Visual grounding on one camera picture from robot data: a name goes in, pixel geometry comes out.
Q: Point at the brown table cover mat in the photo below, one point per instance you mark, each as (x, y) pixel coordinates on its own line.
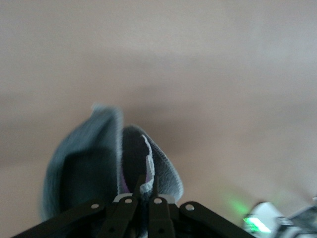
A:
(198, 62)

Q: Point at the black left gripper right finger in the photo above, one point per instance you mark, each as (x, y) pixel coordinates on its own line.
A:
(161, 218)

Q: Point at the grey and purple towel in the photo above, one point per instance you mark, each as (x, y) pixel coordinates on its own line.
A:
(81, 148)

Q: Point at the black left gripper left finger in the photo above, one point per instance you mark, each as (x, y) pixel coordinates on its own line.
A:
(119, 215)

